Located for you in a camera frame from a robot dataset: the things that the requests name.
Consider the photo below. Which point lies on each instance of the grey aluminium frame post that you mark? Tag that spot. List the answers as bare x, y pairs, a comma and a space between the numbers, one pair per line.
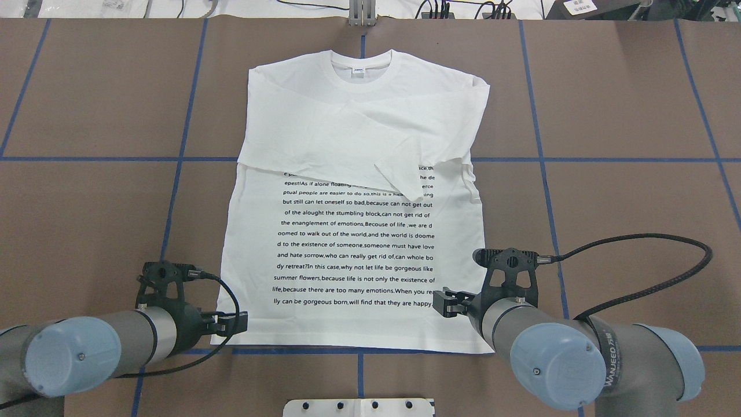
362, 13

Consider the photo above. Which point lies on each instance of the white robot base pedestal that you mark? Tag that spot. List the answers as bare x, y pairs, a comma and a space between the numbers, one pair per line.
360, 407

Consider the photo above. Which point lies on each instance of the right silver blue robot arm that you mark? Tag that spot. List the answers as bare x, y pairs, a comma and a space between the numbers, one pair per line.
623, 370

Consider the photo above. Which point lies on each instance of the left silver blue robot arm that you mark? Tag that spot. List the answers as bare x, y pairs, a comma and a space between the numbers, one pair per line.
44, 363

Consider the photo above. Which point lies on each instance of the white long-sleeve printed shirt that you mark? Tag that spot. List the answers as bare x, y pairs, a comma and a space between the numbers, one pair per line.
355, 199

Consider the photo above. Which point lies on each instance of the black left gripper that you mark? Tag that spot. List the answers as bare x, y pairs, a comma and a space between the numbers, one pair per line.
186, 320

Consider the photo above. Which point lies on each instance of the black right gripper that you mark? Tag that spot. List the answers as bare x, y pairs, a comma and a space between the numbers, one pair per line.
473, 307

